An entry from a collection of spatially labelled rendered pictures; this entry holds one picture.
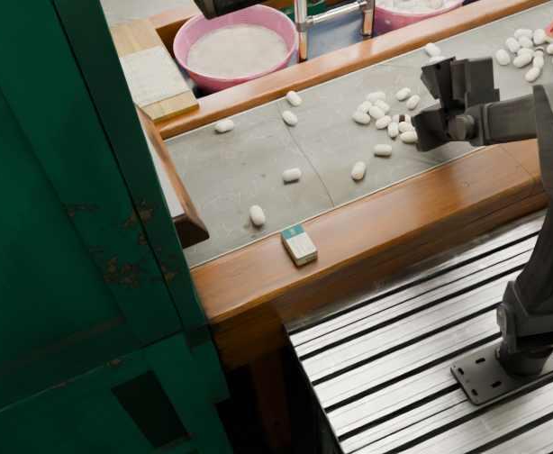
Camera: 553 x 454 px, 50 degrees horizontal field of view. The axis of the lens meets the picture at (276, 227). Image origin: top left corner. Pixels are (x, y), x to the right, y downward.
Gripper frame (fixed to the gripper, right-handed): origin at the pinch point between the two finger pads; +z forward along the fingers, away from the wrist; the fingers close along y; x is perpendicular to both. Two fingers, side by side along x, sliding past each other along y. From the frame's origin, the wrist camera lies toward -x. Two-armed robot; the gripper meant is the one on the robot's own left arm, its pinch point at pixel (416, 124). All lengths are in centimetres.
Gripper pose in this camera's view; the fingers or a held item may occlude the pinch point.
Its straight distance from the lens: 113.3
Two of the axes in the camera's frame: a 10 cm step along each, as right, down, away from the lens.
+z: -2.8, -1.5, 9.5
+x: 3.3, 9.1, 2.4
